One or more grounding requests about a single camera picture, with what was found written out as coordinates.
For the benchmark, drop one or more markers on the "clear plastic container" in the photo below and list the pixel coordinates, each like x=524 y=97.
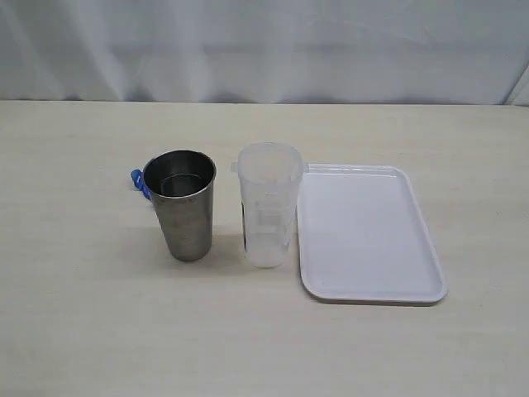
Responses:
x=270 y=175

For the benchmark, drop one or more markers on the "stainless steel cup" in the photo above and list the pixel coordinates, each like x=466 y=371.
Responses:
x=181 y=188

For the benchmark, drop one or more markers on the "blue container lid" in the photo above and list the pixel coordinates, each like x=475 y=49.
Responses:
x=139 y=183

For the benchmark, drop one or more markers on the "white plastic tray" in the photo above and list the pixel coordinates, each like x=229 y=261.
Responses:
x=362 y=238

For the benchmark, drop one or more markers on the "white backdrop curtain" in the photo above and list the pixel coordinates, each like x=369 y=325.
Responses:
x=266 y=51

